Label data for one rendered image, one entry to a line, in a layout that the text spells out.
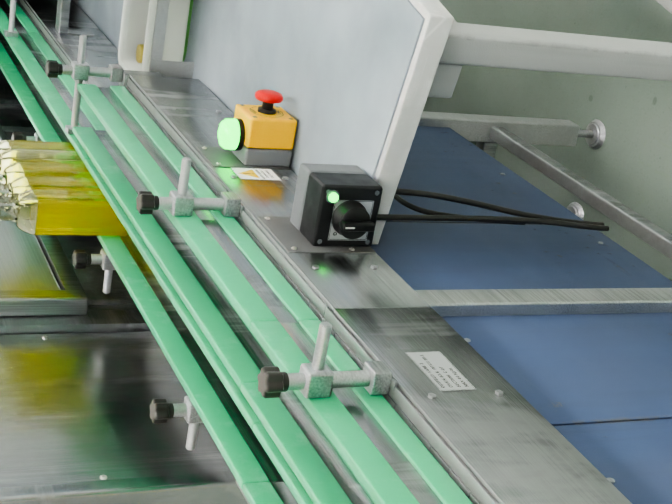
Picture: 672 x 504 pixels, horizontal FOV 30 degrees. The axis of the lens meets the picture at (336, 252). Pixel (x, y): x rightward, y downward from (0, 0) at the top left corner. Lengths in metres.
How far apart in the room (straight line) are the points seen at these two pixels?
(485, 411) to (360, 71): 0.56
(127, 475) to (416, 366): 0.48
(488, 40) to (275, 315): 0.44
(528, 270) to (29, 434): 0.67
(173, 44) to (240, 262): 0.79
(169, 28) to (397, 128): 0.77
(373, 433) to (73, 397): 0.68
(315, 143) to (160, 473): 0.49
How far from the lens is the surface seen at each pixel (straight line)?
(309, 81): 1.74
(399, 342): 1.30
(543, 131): 2.34
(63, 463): 1.61
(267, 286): 1.43
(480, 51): 1.56
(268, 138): 1.75
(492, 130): 2.27
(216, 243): 1.52
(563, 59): 1.62
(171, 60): 2.21
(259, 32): 1.93
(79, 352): 1.87
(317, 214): 1.49
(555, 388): 1.33
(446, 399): 1.21
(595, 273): 1.68
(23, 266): 2.05
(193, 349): 1.64
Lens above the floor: 1.44
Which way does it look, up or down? 25 degrees down
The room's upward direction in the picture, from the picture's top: 90 degrees counter-clockwise
